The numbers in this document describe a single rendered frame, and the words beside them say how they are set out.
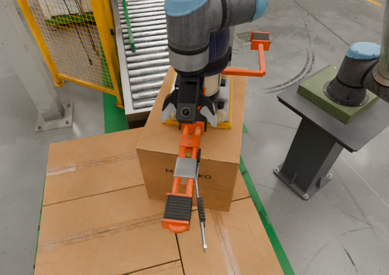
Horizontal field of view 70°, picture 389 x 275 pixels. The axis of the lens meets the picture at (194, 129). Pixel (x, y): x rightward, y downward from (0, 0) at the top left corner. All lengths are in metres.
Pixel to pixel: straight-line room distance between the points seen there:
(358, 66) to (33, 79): 2.16
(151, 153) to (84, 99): 1.86
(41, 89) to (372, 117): 2.28
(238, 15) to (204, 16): 0.08
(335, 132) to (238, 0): 1.07
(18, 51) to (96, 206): 1.33
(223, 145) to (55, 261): 0.86
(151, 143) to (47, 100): 1.62
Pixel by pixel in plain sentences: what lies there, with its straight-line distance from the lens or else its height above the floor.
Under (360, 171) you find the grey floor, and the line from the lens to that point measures 2.48.
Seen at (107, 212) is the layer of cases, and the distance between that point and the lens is 1.44.
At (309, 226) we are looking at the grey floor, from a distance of 2.08.
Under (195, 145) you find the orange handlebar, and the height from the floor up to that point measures 1.09.
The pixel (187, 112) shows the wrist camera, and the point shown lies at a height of 1.35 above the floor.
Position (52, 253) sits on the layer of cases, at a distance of 1.44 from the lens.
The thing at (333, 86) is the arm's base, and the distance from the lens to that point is 1.63.
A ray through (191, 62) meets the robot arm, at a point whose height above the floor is 1.44.
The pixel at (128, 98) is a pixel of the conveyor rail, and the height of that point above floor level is 0.59.
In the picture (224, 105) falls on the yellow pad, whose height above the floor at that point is 0.97.
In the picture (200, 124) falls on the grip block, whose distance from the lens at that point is 0.94.
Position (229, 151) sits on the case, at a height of 0.94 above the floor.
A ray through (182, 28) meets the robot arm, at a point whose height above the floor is 1.52.
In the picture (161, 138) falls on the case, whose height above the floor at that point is 0.94.
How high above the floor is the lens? 1.79
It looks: 48 degrees down
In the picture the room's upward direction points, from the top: straight up
